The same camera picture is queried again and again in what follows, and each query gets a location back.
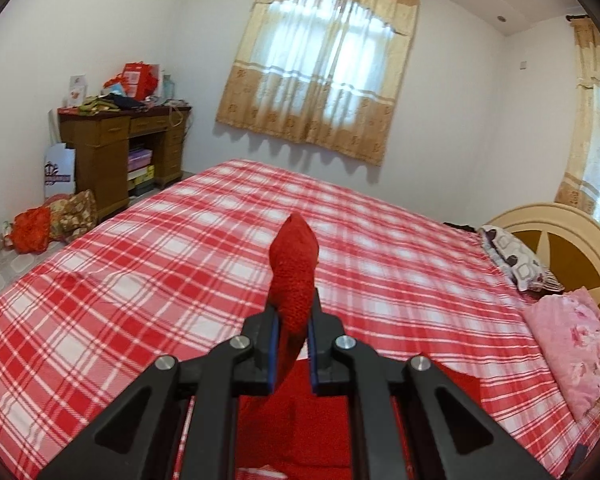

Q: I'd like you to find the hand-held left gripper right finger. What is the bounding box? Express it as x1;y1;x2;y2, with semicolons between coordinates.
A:
306;288;556;480

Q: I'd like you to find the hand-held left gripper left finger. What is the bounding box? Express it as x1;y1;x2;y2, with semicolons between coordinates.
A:
37;305;282;480

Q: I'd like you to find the red knitted sweater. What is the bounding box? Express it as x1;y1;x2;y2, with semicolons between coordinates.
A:
235;212;483;480

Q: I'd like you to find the pile of mixed clothes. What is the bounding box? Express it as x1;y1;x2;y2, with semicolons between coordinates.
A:
80;91;148;113

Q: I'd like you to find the red plaid bed sheet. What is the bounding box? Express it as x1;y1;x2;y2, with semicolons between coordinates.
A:
0;158;600;480

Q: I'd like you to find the patterned white brown pillow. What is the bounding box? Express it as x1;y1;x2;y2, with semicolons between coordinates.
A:
478;225;565;293

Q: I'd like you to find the floral cloth bag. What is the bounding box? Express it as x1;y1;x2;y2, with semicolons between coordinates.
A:
49;190;99;242

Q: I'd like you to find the pink floral pillow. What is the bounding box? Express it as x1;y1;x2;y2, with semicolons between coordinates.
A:
522;287;600;421

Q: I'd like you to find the cream wooden headboard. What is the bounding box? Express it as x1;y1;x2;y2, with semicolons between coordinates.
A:
485;203;600;411

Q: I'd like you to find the brown wooden desk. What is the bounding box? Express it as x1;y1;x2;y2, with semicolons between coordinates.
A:
57;105;193;221

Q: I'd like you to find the red cloth bundle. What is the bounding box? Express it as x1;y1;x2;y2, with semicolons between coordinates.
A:
11;206;52;254

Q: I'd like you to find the white paper bag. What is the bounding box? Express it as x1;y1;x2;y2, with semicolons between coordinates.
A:
44;143;77;199

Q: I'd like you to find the beige patterned window curtain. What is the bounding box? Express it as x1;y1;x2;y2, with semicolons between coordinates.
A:
555;17;600;241
216;0;422;167

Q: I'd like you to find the red gift bag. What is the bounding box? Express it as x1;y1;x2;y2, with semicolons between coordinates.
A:
122;62;161;101

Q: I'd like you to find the white greeting card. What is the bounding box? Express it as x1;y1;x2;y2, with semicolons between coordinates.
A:
69;75;88;108

